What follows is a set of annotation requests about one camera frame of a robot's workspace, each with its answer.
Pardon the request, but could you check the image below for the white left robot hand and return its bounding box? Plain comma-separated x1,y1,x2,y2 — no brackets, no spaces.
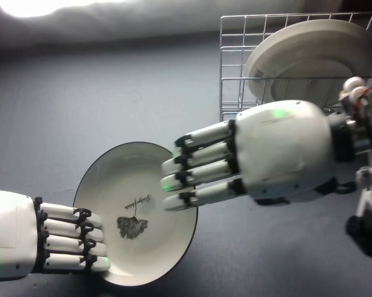
0,189,111,281

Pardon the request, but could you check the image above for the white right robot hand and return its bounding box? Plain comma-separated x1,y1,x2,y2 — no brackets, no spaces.
160,99,340,212

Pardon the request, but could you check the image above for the white plate with black rim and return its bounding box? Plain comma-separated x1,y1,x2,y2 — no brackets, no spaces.
72,141,199,285
245,19,372,109

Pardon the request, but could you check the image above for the silver wire dish rack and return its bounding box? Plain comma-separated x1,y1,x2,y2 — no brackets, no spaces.
219,11,372,124

